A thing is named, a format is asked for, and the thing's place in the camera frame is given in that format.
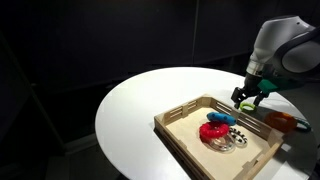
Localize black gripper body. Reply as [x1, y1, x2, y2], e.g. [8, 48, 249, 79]
[242, 73, 265, 98]

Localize red knobbed ring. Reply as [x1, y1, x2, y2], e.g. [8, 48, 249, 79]
[199, 121, 230, 141]

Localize transparent plastic ring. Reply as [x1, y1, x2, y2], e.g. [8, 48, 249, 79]
[208, 132, 238, 153]

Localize wooden slatted tray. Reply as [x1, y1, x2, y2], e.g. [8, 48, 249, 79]
[153, 94, 288, 180]

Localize blue knobbed ring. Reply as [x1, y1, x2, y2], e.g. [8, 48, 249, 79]
[206, 111, 238, 126]

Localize black and white ring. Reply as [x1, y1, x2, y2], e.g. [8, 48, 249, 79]
[229, 126, 248, 146]

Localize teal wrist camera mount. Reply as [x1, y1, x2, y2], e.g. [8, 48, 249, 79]
[258, 77, 305, 95]

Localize orange textured ring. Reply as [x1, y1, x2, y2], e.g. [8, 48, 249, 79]
[263, 111, 298, 134]

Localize light green ring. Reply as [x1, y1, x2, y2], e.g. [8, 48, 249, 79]
[239, 101, 257, 113]

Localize dark green thin ring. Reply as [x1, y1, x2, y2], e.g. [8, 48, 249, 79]
[294, 118, 312, 133]

